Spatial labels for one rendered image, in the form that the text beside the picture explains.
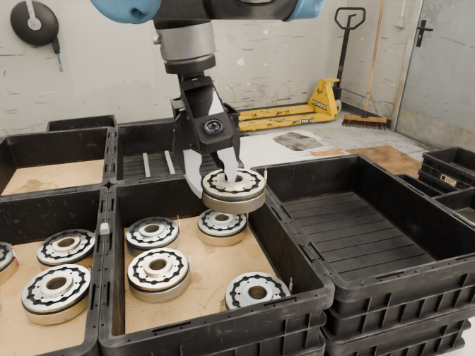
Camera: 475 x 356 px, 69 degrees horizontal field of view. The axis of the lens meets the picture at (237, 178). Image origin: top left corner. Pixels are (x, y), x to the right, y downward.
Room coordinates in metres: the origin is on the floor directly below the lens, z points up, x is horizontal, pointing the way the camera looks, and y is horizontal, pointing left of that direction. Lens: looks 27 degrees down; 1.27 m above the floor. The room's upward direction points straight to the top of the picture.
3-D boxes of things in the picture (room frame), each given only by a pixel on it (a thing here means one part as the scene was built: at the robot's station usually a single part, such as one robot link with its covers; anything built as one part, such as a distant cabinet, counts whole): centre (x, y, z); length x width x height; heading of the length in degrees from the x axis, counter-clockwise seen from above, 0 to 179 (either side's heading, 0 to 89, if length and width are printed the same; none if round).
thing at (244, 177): (0.50, 0.01, 1.01); 0.05 x 0.05 x 0.01
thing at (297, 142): (1.48, -0.27, 0.71); 0.22 x 0.19 x 0.01; 22
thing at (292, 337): (0.48, 0.07, 0.87); 0.40 x 0.30 x 0.11; 17
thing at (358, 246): (0.57, -0.22, 0.87); 0.40 x 0.30 x 0.11; 17
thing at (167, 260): (0.46, 0.14, 0.86); 0.05 x 0.05 x 0.01
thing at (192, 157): (0.50, 0.07, 1.03); 0.06 x 0.03 x 0.09; 16
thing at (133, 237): (0.57, 0.17, 0.86); 0.10 x 0.10 x 0.01
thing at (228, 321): (0.48, 0.07, 0.92); 0.40 x 0.30 x 0.02; 17
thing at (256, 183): (0.50, 0.01, 1.01); 0.10 x 0.10 x 0.01
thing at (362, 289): (0.57, -0.22, 0.92); 0.40 x 0.30 x 0.02; 17
